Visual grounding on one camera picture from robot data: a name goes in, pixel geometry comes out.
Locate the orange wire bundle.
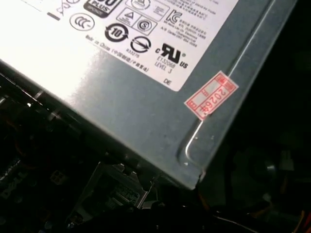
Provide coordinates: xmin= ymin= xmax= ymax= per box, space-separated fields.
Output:
xmin=297 ymin=208 xmax=311 ymax=233

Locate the grey power supply unit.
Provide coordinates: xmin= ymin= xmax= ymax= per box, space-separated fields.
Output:
xmin=0 ymin=0 xmax=300 ymax=190

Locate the metal socket cover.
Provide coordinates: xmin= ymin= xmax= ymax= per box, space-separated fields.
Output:
xmin=82 ymin=160 xmax=157 ymax=212

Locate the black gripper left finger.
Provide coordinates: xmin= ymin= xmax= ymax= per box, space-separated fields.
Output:
xmin=72 ymin=182 xmax=149 ymax=233

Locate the green motherboard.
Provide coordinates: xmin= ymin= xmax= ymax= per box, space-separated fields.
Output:
xmin=0 ymin=97 xmax=156 ymax=233

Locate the white power supply label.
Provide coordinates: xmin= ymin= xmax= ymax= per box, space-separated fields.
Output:
xmin=0 ymin=0 xmax=240 ymax=92

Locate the red white sticker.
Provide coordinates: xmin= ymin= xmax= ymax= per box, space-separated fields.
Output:
xmin=184 ymin=70 xmax=238 ymax=120

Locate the CPU socket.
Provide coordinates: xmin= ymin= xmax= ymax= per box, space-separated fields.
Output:
xmin=103 ymin=181 xmax=146 ymax=211

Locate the black case fan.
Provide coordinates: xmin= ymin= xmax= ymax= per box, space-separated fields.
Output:
xmin=233 ymin=143 xmax=299 ymax=202

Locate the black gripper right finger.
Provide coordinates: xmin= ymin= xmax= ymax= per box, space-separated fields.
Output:
xmin=191 ymin=183 xmax=311 ymax=233

